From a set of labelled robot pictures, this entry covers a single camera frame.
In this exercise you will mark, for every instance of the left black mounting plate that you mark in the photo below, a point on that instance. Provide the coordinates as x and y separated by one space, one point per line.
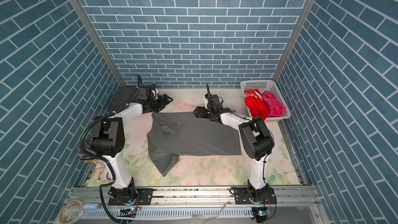
143 196

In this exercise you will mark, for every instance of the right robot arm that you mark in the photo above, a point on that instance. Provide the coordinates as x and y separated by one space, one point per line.
256 138

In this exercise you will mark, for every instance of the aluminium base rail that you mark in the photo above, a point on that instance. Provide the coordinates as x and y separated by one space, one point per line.
205 196

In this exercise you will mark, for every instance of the cup of coloured pencils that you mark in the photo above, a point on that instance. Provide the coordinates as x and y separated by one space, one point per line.
89 155

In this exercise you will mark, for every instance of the left green circuit board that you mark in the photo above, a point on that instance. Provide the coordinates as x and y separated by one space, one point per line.
127 213

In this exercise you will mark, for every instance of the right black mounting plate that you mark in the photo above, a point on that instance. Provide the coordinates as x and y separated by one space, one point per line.
245 196

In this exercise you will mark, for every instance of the red printed t shirt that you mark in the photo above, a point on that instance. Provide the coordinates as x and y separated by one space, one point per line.
254 102

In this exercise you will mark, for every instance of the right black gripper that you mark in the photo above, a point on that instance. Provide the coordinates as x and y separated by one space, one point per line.
198 108

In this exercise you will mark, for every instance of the pink t shirt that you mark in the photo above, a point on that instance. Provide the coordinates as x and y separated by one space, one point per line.
275 108

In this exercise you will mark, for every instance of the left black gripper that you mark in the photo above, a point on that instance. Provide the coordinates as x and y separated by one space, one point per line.
161 103

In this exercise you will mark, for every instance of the black mounting plate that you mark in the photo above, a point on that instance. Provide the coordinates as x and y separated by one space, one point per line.
143 196
245 196

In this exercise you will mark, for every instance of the right corner aluminium post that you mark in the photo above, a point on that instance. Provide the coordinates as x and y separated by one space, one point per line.
293 38

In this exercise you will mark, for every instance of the white ventilation grille strip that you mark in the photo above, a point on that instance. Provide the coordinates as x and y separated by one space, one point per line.
186 213

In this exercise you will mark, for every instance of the roll of clear tape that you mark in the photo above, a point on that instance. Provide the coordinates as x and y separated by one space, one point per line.
71 213

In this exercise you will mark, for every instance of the folded dark grey t shirt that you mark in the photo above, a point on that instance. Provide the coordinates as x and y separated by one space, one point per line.
122 98

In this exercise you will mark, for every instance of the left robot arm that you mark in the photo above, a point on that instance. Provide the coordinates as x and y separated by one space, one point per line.
108 138

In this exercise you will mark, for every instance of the left corner aluminium post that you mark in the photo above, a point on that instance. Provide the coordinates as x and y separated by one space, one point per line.
87 23

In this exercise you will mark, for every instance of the corner aluminium post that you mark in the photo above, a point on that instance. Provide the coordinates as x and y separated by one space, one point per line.
293 38
87 23

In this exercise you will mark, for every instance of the right green circuit board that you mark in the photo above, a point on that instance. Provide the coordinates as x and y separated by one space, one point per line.
260 214

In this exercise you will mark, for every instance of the green circuit board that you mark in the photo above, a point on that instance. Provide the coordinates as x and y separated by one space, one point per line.
260 214
127 213

